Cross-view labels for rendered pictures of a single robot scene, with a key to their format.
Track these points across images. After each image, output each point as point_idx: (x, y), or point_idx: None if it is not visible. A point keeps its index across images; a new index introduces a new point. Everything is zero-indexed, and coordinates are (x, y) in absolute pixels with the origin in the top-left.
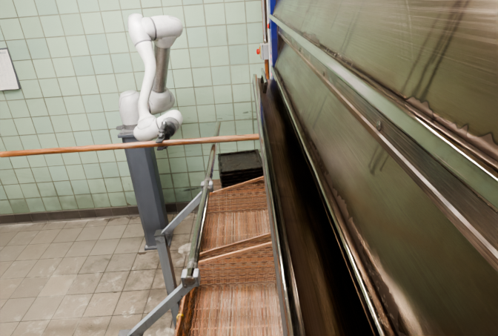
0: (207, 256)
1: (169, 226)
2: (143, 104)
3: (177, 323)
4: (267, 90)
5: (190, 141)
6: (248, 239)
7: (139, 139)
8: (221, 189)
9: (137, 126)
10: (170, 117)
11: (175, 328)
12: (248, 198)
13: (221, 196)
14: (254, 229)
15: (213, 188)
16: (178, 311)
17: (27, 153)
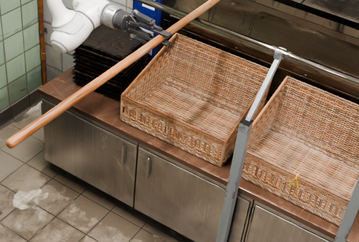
0: (233, 134)
1: (255, 109)
2: None
3: (264, 198)
4: None
5: (185, 22)
6: (255, 98)
7: (70, 50)
8: (138, 77)
9: (63, 32)
10: (110, 4)
11: (269, 201)
12: (154, 76)
13: (96, 95)
14: (184, 104)
15: (70, 92)
16: (235, 198)
17: (47, 121)
